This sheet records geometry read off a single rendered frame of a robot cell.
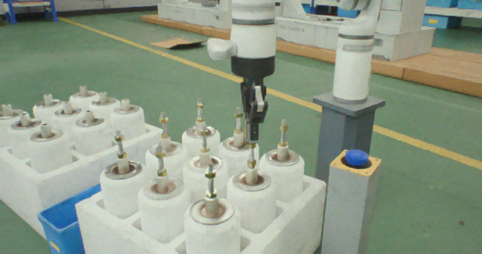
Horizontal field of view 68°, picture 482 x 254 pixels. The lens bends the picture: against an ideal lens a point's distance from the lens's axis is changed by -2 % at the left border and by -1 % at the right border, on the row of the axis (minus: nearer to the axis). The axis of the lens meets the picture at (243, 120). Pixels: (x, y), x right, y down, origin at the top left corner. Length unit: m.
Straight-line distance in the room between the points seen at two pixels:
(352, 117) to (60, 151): 0.75
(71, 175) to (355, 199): 0.68
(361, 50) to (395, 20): 1.74
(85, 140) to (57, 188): 0.14
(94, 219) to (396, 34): 2.26
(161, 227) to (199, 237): 0.11
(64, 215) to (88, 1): 6.29
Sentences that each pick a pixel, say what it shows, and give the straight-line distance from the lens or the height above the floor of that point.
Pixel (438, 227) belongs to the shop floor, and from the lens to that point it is 1.13.
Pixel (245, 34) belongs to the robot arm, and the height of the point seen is 0.53.
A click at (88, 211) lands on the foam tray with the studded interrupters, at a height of 0.18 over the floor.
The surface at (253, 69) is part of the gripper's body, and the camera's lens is 0.59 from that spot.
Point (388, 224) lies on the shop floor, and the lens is 1.08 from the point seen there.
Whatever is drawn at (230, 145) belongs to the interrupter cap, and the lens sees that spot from 0.84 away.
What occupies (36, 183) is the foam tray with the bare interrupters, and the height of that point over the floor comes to 0.18.
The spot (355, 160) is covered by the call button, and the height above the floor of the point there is 0.33.
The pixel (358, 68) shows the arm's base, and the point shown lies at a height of 0.40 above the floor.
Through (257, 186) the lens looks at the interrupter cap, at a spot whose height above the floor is 0.25.
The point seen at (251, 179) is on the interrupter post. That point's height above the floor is 0.26.
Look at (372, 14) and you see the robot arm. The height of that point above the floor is 0.53.
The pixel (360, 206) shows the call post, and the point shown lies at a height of 0.25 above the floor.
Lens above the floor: 0.62
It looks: 22 degrees down
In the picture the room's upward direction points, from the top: straight up
